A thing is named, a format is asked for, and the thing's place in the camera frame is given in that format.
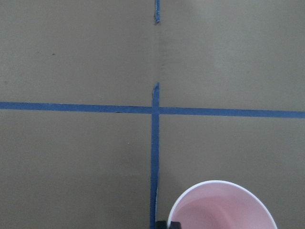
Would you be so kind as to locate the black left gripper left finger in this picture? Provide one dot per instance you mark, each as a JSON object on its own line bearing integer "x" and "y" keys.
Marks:
{"x": 162, "y": 224}

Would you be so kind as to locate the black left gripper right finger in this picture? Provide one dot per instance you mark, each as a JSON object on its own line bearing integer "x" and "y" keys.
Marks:
{"x": 175, "y": 225}

